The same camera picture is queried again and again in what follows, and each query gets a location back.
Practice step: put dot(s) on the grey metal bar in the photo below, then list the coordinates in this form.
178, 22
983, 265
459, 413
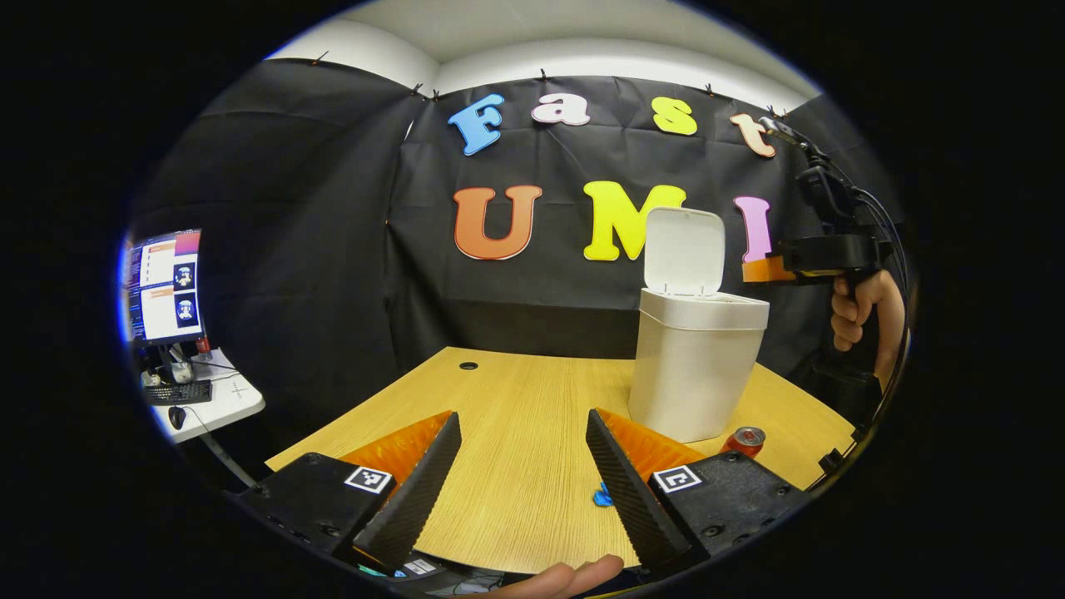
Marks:
229, 459

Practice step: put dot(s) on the white desktop garbage bin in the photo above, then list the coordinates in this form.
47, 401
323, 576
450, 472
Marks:
691, 374

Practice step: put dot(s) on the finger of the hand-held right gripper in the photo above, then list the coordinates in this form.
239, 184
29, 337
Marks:
761, 269

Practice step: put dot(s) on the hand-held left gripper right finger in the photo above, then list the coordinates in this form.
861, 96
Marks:
628, 499

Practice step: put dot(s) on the computer monitor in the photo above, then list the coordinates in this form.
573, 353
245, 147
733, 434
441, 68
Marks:
162, 287

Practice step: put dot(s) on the small red bottle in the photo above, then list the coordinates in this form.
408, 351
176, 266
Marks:
202, 345

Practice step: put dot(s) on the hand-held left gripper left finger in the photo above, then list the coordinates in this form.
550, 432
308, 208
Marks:
416, 491

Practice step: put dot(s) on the black keyboard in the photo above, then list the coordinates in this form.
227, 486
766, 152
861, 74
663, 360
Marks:
177, 393

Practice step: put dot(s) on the blue paper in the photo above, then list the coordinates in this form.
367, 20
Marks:
602, 496

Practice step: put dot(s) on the white side table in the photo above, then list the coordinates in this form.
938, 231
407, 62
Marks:
225, 399

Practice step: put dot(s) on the black computer mouse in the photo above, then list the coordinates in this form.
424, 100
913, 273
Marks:
176, 417

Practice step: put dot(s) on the wooden desktop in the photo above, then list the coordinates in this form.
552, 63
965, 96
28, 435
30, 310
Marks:
516, 433

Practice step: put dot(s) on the red pop can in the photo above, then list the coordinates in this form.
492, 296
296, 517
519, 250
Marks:
746, 442

